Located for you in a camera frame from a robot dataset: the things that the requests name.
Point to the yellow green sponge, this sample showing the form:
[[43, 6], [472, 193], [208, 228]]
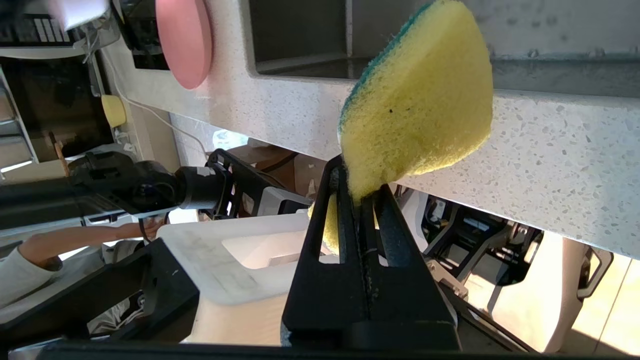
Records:
[[420, 100]]

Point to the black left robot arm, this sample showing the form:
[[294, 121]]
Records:
[[125, 187]]

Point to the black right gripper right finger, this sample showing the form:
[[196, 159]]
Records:
[[405, 305]]

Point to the black oven front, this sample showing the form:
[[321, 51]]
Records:
[[55, 110]]

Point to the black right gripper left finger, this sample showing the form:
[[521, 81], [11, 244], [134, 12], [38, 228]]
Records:
[[325, 300]]

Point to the yellow round pad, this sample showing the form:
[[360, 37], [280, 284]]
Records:
[[114, 111]]

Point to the stainless steel sink basin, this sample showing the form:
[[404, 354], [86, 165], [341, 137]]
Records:
[[300, 40]]

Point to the person hand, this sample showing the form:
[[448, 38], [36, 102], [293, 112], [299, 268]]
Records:
[[156, 228]]

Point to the black glass cooktop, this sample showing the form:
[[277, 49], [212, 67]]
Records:
[[145, 50]]

